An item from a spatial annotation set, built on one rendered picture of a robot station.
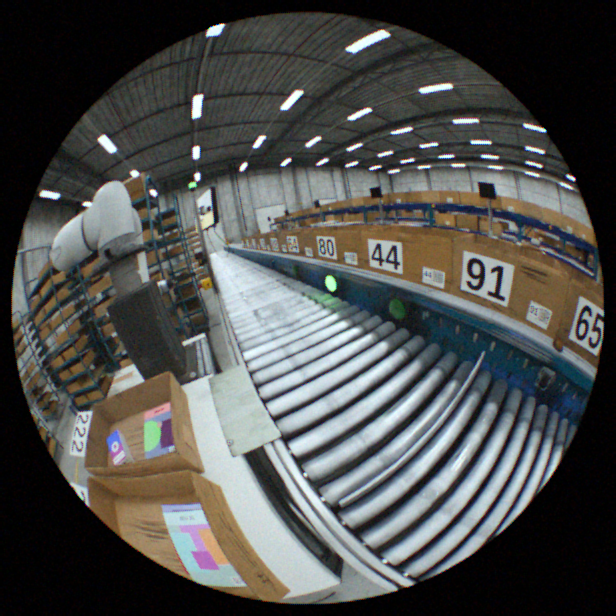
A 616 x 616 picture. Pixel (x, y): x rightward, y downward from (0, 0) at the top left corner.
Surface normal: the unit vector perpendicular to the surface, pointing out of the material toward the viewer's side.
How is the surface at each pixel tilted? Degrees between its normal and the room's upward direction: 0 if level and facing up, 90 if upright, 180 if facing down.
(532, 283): 90
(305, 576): 0
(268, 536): 0
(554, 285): 90
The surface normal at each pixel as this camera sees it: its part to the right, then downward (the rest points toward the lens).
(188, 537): -0.17, -0.89
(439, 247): -0.86, 0.34
